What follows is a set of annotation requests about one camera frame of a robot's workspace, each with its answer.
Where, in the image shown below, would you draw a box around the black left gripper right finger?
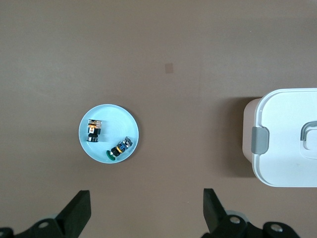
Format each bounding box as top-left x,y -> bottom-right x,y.
202,188 -> 302,238

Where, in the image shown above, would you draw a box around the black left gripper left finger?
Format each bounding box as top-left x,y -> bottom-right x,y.
0,189 -> 92,238

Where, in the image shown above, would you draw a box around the orange push-button switch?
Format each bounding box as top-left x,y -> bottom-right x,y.
86,119 -> 104,143

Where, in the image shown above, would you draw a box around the white lidded container grey latches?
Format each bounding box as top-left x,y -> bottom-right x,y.
242,87 -> 317,188

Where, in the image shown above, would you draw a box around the light blue round plate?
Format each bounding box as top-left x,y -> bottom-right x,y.
78,103 -> 143,164

